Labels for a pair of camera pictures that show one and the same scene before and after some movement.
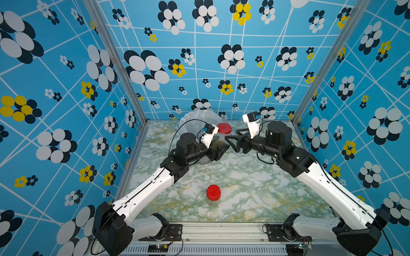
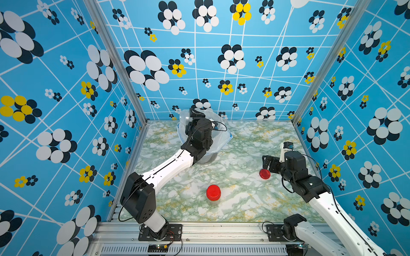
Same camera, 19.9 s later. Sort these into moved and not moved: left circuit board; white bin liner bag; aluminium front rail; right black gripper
Moved: right black gripper
Not moved: white bin liner bag; aluminium front rail; left circuit board
